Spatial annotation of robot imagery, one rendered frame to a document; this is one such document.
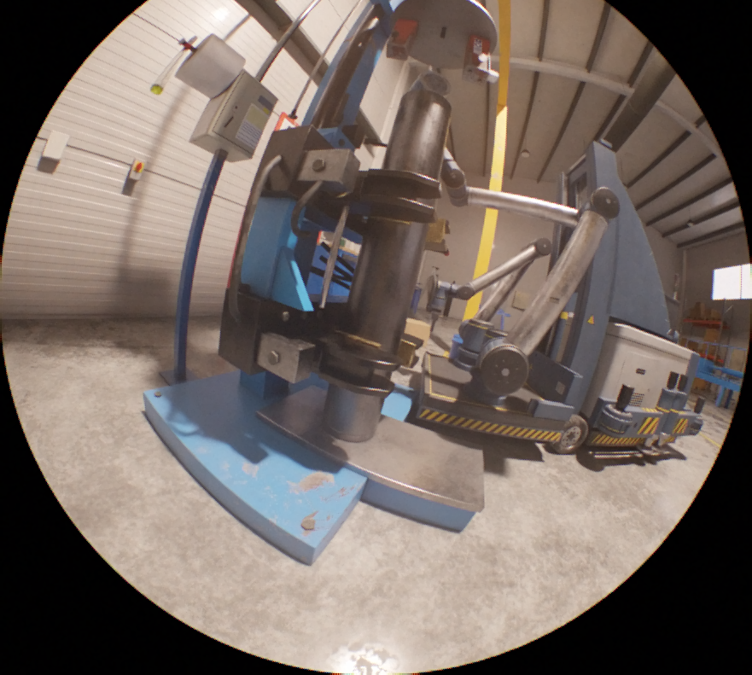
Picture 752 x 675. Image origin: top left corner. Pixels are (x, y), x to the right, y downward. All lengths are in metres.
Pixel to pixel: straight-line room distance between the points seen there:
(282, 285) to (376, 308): 0.29
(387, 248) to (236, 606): 1.04
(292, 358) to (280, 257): 0.26
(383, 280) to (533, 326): 0.62
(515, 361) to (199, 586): 1.18
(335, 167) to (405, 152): 0.34
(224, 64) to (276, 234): 0.94
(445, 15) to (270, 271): 1.45
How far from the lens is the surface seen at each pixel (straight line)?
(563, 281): 1.10
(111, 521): 0.89
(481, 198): 1.39
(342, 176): 0.59
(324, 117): 1.05
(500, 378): 1.02
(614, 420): 1.66
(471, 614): 0.84
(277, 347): 0.62
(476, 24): 1.57
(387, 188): 0.69
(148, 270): 2.40
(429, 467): 0.95
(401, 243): 0.78
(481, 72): 1.37
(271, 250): 0.68
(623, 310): 1.87
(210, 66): 1.34
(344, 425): 0.91
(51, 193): 2.27
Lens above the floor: 0.71
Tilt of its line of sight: 4 degrees down
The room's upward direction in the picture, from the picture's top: 14 degrees clockwise
